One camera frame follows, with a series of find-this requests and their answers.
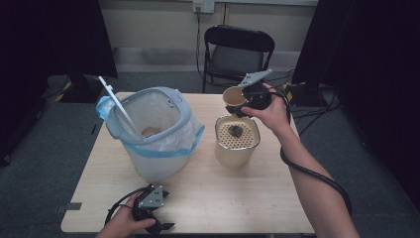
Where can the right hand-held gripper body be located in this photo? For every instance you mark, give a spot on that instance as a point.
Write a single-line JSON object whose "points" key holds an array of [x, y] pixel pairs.
{"points": [[257, 97]]}

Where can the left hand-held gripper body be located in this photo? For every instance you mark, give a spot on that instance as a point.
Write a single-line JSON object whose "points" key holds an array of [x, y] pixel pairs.
{"points": [[151, 199]]}

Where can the brown paper cup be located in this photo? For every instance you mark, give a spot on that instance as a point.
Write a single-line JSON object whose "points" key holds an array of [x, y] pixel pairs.
{"points": [[232, 96]]}

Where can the dark tea dregs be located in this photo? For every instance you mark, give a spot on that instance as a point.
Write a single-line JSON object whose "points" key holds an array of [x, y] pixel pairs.
{"points": [[235, 131]]}

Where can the white and grey trash can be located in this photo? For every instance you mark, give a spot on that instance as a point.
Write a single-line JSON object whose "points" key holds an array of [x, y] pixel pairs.
{"points": [[158, 165]]}

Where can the beige bucket with perforated strainer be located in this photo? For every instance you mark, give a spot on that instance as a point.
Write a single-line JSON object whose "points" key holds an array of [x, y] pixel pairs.
{"points": [[236, 153]]}

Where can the white trash can lid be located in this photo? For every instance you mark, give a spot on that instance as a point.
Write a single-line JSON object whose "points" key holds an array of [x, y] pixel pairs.
{"points": [[120, 107]]}

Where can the person's right hand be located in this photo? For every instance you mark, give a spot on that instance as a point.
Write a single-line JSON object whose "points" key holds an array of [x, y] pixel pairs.
{"points": [[275, 114]]}

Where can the person's left hand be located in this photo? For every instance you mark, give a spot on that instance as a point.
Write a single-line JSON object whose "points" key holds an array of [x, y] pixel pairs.
{"points": [[120, 221]]}

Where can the black folding chair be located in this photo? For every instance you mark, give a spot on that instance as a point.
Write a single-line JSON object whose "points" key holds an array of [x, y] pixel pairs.
{"points": [[231, 59]]}

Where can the black stand base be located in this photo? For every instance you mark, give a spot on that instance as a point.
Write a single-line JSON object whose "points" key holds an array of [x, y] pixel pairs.
{"points": [[82, 91], [307, 95]]}

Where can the clear blue-edged trash bag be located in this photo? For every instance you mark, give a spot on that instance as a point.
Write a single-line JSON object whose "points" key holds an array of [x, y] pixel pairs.
{"points": [[185, 139]]}

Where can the grey tape strip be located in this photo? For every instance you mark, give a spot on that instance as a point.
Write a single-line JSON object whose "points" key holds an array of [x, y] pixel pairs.
{"points": [[71, 207]]}

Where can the dark curtain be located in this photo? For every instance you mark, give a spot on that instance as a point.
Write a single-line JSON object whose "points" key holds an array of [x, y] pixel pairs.
{"points": [[49, 49], [373, 66]]}

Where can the white wall socket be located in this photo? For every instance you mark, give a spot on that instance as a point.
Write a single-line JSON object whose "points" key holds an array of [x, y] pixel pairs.
{"points": [[203, 5]]}

